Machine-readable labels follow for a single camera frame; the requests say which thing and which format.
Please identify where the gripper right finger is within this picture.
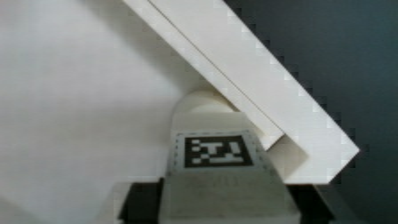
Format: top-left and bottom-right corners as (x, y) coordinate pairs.
(288, 184), (355, 224)

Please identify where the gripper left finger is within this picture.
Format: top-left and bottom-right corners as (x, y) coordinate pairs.
(94, 176), (165, 224)

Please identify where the white leg with tag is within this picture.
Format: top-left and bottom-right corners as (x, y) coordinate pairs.
(158, 91), (302, 224)

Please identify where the white square tabletop part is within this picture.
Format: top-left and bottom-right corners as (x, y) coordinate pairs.
(0, 0), (359, 224)

